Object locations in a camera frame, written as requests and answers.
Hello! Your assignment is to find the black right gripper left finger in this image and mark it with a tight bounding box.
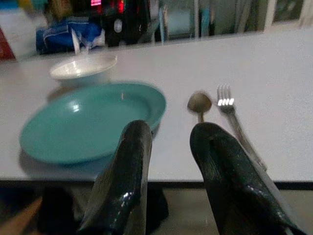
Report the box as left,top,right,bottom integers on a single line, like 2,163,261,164
77,119,153,235

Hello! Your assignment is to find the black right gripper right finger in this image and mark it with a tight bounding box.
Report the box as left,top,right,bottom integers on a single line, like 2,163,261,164
189,122,307,235

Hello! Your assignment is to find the teal plate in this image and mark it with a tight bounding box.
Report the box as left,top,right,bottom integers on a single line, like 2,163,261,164
19,82,167,165

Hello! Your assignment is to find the metal fork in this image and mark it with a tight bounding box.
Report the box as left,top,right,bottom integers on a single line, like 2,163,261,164
216,84,268,171

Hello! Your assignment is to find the metal spoon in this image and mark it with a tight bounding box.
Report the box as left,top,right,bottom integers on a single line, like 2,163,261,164
187,91,212,124

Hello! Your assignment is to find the white bowl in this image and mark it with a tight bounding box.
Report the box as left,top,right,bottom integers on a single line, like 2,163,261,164
49,53,118,85

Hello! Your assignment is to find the blue plastic bag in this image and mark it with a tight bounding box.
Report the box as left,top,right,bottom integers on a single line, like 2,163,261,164
36,20,106,55

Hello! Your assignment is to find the black appliance with red display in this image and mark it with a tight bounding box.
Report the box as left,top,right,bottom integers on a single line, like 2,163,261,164
88,0,157,47

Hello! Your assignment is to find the white box with red side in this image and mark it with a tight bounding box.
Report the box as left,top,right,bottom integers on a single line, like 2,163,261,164
0,8,47,61

